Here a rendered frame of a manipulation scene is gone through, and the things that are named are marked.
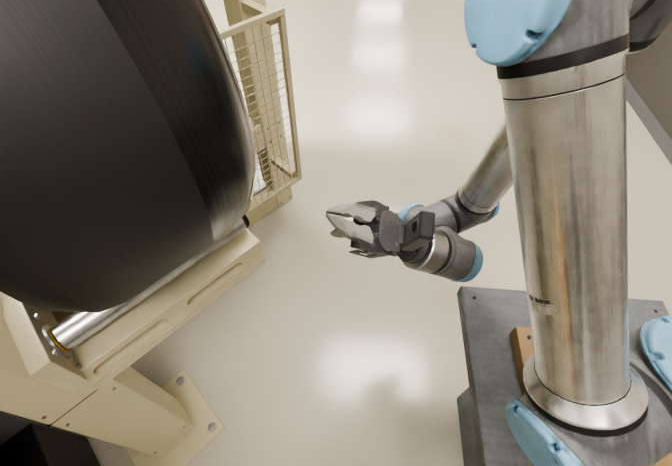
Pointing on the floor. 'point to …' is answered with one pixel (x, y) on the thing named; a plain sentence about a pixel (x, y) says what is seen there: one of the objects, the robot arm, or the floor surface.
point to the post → (95, 405)
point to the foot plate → (202, 418)
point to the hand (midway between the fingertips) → (336, 214)
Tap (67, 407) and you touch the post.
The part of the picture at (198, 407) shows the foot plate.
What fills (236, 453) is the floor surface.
